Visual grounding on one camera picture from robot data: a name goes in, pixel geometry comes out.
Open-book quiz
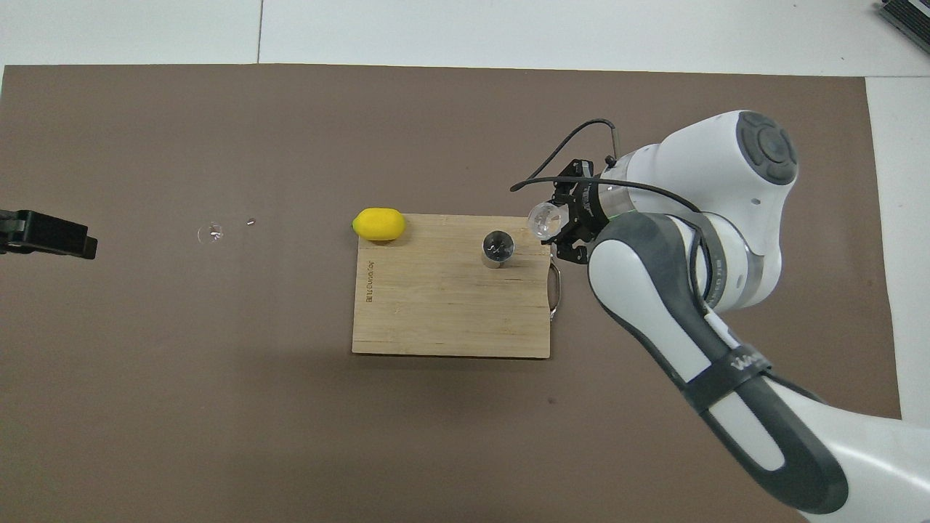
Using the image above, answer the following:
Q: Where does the bamboo cutting board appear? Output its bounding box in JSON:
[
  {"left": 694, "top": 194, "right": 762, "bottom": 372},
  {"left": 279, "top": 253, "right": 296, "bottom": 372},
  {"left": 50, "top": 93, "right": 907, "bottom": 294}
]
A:
[{"left": 352, "top": 214, "right": 562, "bottom": 360}]

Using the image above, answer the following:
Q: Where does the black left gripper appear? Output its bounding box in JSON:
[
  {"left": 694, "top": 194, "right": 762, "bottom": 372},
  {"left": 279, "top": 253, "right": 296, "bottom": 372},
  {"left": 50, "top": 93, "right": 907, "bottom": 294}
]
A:
[{"left": 0, "top": 209, "right": 99, "bottom": 260}]

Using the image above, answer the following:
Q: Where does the yellow lemon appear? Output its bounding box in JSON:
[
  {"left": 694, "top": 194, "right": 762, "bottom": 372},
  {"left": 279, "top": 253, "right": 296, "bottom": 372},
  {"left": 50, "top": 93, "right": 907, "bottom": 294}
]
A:
[{"left": 352, "top": 208, "right": 406, "bottom": 242}]

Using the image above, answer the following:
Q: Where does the brown table mat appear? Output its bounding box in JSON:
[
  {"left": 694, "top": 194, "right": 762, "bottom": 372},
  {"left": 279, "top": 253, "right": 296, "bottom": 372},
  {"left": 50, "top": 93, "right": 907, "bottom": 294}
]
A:
[{"left": 0, "top": 64, "right": 915, "bottom": 523}]

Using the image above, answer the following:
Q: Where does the steel double jigger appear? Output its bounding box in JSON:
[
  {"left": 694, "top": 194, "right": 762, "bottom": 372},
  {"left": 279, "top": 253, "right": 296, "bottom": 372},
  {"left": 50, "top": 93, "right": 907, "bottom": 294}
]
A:
[{"left": 482, "top": 230, "right": 517, "bottom": 269}]

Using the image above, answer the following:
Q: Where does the small clear glass cup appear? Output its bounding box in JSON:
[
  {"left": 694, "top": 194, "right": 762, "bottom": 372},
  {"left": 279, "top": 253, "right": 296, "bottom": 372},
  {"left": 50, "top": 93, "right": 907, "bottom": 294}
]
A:
[{"left": 527, "top": 202, "right": 566, "bottom": 240}]

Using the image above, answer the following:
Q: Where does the grey ribbed device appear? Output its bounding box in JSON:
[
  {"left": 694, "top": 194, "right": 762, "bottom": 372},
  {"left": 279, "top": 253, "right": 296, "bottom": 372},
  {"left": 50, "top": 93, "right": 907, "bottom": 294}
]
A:
[{"left": 876, "top": 0, "right": 930, "bottom": 53}]

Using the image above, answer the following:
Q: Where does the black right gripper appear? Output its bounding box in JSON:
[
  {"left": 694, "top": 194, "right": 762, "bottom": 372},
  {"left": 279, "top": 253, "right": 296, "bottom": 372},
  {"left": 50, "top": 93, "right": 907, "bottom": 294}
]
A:
[{"left": 541, "top": 158, "right": 607, "bottom": 264}]

